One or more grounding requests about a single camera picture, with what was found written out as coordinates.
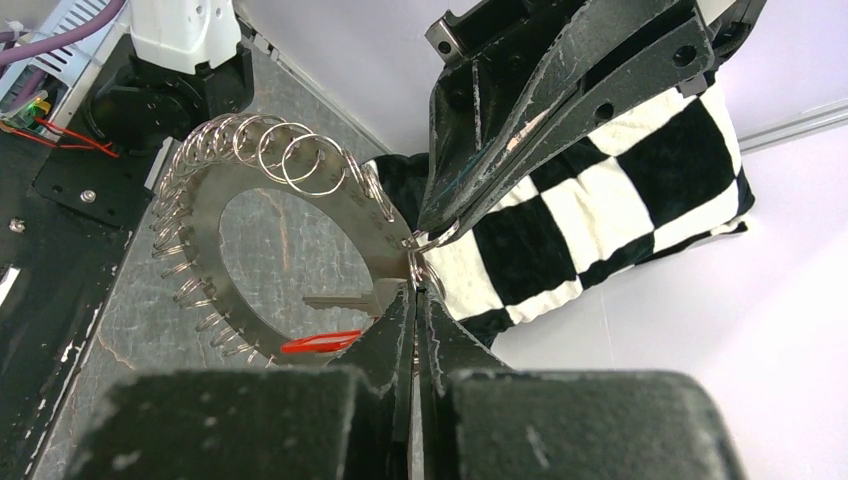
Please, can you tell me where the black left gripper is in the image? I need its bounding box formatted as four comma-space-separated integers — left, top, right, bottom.
418, 0, 714, 239

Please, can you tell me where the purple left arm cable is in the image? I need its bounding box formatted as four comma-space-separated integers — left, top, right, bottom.
0, 0, 127, 114

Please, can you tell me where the white toothed cable duct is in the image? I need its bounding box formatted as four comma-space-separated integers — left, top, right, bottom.
1, 1, 128, 112

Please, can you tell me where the silver key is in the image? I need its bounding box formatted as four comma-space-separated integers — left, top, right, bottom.
302, 279, 405, 317

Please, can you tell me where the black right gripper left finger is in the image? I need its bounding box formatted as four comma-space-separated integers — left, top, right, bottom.
65, 286, 415, 479

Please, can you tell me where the black white checkered pillow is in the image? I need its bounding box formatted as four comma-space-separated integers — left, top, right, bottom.
362, 69, 757, 349

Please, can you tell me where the red plastic tag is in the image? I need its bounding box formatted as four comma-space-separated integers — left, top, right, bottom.
280, 330, 362, 354

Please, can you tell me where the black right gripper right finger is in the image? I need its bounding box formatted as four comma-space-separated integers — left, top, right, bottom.
415, 291, 745, 479

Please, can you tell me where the large ring of keyrings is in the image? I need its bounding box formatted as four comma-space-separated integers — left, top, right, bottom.
150, 113, 415, 369

